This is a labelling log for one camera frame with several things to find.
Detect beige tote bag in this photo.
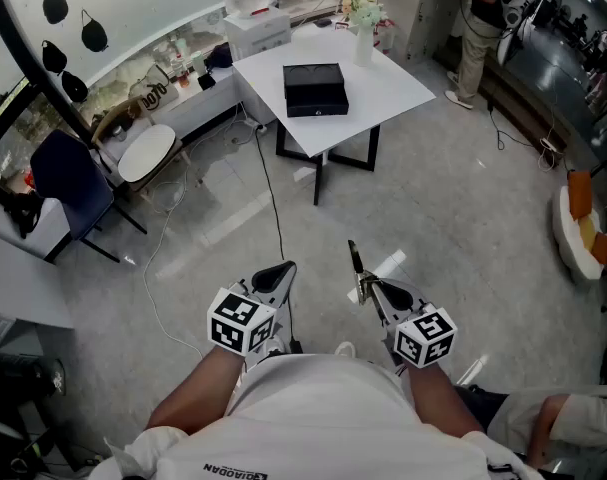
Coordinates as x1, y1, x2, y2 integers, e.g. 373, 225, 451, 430
127, 62, 180, 114

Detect pastel flower bouquet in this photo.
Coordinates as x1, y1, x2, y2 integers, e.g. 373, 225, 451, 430
340, 0, 389, 32

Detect person's left forearm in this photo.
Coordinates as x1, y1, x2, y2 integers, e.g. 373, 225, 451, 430
146, 342, 247, 432

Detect white floor cable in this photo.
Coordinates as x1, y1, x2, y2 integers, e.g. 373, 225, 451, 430
141, 102, 264, 362

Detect white pegboard panel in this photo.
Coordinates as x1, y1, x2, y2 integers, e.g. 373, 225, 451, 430
0, 0, 229, 89

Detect white vase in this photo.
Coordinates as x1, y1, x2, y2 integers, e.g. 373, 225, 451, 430
352, 25, 375, 68

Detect white armchair orange cushions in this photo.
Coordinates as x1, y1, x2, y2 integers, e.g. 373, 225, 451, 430
551, 170, 607, 283

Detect blue chair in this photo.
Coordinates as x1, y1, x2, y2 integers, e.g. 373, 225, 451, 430
30, 128, 148, 264

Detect dark fabric bag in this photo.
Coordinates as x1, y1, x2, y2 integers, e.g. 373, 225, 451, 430
205, 42, 234, 72

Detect wooden chair white cushion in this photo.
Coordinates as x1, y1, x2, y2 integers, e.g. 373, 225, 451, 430
90, 95, 193, 204

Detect grey desk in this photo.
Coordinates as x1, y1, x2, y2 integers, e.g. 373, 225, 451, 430
0, 227, 77, 359

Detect black tray box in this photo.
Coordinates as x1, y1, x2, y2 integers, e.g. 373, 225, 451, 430
282, 62, 350, 118

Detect white desk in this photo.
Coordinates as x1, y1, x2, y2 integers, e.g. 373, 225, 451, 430
0, 192, 74, 262

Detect person's white shirt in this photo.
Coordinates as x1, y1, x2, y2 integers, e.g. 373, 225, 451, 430
90, 352, 544, 480

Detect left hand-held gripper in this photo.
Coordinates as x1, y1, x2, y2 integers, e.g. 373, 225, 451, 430
206, 260, 299, 364

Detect white low cabinet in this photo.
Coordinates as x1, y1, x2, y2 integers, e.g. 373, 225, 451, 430
150, 65, 277, 142

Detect white square table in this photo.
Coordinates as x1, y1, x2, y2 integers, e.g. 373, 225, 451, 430
231, 22, 437, 207

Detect person's right forearm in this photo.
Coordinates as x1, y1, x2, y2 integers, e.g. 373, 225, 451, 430
405, 362, 484, 439

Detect white water dispenser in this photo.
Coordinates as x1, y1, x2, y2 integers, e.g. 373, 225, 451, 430
223, 6, 292, 62

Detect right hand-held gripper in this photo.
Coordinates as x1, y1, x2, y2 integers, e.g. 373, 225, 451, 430
369, 277, 458, 369

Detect red white gift bag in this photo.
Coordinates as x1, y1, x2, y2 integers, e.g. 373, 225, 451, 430
375, 17, 397, 52

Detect black bag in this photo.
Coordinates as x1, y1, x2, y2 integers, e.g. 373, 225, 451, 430
3, 190, 45, 240

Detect black cap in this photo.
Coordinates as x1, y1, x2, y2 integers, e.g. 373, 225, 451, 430
41, 0, 70, 26
41, 39, 68, 75
61, 70, 90, 104
80, 8, 109, 53

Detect black window frame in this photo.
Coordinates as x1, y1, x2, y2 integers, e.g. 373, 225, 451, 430
0, 0, 97, 179

